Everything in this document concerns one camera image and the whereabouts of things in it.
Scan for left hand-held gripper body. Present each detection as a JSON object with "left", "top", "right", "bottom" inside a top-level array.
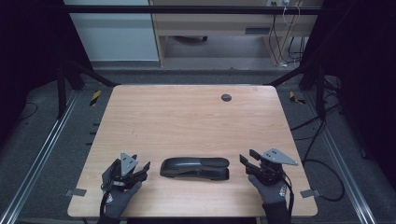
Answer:
[{"left": 109, "top": 151, "right": 149, "bottom": 191}]

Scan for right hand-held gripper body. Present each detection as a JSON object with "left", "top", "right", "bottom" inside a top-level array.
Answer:
[{"left": 246, "top": 147, "right": 299, "bottom": 187}]

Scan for black stapler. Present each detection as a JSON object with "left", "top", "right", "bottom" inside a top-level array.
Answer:
[{"left": 160, "top": 157, "right": 231, "bottom": 181}]

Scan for person's right hand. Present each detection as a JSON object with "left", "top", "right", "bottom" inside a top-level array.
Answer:
[{"left": 247, "top": 174, "right": 290, "bottom": 205}]

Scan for person's left hand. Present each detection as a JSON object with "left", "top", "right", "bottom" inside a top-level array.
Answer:
[{"left": 100, "top": 158, "right": 144, "bottom": 219}]

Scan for grey tape tab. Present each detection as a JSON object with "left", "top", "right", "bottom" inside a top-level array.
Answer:
[
  {"left": 64, "top": 188, "right": 88, "bottom": 198},
  {"left": 300, "top": 189, "right": 322, "bottom": 199}
]

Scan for yellow black tape strip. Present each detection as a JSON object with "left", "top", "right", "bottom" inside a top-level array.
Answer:
[
  {"left": 289, "top": 91, "right": 306, "bottom": 105},
  {"left": 89, "top": 90, "right": 103, "bottom": 107}
]

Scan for white cabinet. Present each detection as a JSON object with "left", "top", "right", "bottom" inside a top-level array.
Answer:
[{"left": 63, "top": 0, "right": 161, "bottom": 63}]

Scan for light wooden desk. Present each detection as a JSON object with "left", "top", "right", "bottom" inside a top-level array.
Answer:
[{"left": 148, "top": 0, "right": 323, "bottom": 67}]

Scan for right hand-held gripper cable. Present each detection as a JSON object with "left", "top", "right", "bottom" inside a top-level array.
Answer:
[{"left": 281, "top": 172, "right": 295, "bottom": 218}]

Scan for hand-held gripper cable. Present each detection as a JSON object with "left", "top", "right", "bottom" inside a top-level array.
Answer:
[
  {"left": 281, "top": 172, "right": 295, "bottom": 218},
  {"left": 98, "top": 183, "right": 110, "bottom": 218}
]

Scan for left hand-held gripper cable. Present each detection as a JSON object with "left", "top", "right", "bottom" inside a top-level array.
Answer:
[{"left": 98, "top": 183, "right": 110, "bottom": 218}]

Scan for black floor cable bundle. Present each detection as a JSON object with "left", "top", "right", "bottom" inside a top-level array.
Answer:
[{"left": 290, "top": 74, "right": 343, "bottom": 161}]

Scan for black looped floor cable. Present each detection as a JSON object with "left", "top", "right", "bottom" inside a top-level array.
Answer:
[{"left": 303, "top": 159, "right": 347, "bottom": 203}]

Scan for aluminium floor rail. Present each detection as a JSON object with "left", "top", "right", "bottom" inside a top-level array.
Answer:
[
  {"left": 0, "top": 90, "right": 80, "bottom": 224},
  {"left": 303, "top": 91, "right": 378, "bottom": 224}
]

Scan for black frame strut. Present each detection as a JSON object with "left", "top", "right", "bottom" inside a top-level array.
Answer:
[
  {"left": 56, "top": 59, "right": 121, "bottom": 119},
  {"left": 266, "top": 60, "right": 327, "bottom": 119}
]

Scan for hanging desk cables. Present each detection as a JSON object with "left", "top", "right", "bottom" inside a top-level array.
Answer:
[{"left": 268, "top": 1, "right": 305, "bottom": 68}]

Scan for thin black floor cable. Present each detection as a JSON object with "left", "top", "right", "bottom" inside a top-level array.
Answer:
[{"left": 16, "top": 102, "right": 39, "bottom": 122}]

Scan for white looped cable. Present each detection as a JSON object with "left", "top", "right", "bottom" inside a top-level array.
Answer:
[{"left": 282, "top": 0, "right": 302, "bottom": 27}]

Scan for black horizontal frame bar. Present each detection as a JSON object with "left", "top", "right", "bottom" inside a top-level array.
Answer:
[{"left": 64, "top": 4, "right": 325, "bottom": 15}]

